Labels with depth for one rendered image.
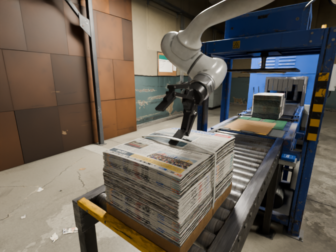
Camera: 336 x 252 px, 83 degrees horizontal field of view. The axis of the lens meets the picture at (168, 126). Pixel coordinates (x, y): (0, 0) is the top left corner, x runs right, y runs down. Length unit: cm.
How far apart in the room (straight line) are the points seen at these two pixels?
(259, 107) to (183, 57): 177
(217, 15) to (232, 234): 67
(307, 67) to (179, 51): 333
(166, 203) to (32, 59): 319
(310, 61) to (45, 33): 411
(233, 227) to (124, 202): 34
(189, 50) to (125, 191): 53
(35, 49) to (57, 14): 65
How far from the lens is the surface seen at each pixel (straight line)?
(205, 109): 185
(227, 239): 65
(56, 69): 358
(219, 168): 65
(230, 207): 78
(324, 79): 159
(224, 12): 70
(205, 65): 77
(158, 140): 67
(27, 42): 349
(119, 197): 62
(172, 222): 51
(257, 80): 404
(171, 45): 78
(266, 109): 242
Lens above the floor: 124
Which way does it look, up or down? 14 degrees down
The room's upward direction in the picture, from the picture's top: straight up
